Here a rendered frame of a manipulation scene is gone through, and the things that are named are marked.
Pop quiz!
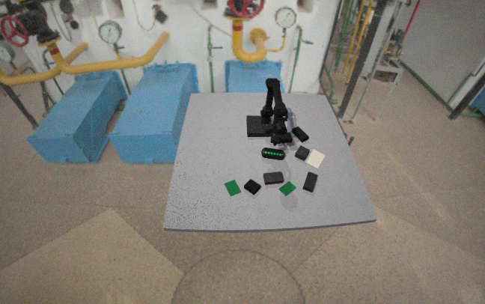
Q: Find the cream flat square tile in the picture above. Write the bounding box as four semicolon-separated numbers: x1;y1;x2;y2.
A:
305;149;325;169

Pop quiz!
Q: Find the flat green rectangular card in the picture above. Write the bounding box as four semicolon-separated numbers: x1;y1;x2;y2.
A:
225;180;241;196

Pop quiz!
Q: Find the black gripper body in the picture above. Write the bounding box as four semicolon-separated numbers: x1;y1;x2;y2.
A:
271;124;281;144

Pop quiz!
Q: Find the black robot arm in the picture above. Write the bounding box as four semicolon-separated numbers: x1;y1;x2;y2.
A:
260;78;288;135

